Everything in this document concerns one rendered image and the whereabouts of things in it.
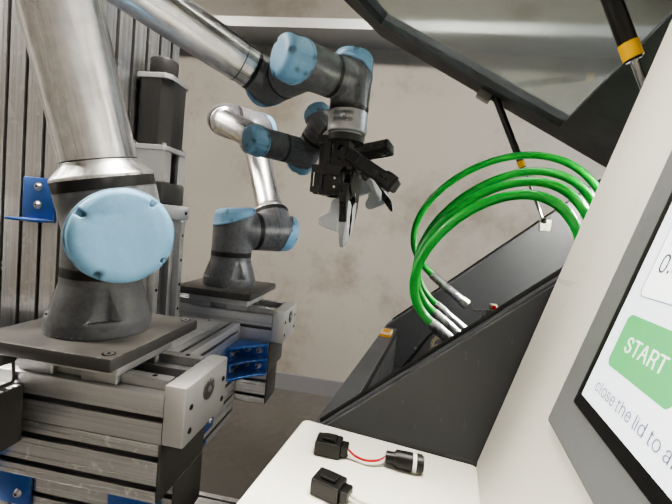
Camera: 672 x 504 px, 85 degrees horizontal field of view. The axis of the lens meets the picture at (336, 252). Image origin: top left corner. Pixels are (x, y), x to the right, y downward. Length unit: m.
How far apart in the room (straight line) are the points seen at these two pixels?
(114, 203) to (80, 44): 0.18
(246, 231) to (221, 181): 1.83
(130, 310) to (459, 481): 0.51
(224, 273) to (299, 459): 0.69
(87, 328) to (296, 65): 0.51
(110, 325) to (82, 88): 0.33
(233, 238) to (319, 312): 1.71
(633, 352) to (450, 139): 2.48
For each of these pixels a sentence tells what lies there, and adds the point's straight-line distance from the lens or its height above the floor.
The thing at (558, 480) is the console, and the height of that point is 1.09.
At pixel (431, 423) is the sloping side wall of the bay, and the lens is 0.50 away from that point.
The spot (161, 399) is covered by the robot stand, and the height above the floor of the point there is 0.97.
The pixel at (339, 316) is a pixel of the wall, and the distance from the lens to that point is 2.68.
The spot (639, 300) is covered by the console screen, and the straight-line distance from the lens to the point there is 0.29.
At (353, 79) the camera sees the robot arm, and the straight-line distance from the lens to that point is 0.72.
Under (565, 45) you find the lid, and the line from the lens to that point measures 0.89.
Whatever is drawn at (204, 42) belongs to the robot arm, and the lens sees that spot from 0.74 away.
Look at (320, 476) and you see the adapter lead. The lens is 0.42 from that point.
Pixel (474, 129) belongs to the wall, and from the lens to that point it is 2.74.
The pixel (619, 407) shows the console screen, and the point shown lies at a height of 1.16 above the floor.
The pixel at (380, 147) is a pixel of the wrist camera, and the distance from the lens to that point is 0.89.
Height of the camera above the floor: 1.24
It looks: 4 degrees down
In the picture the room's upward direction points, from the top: 6 degrees clockwise
